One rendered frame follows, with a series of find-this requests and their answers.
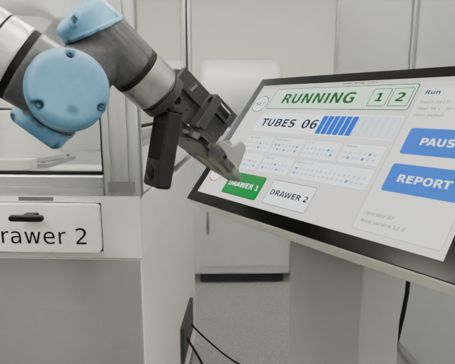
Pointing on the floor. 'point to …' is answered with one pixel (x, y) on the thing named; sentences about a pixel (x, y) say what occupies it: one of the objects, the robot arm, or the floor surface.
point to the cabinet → (95, 304)
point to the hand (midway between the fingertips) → (232, 180)
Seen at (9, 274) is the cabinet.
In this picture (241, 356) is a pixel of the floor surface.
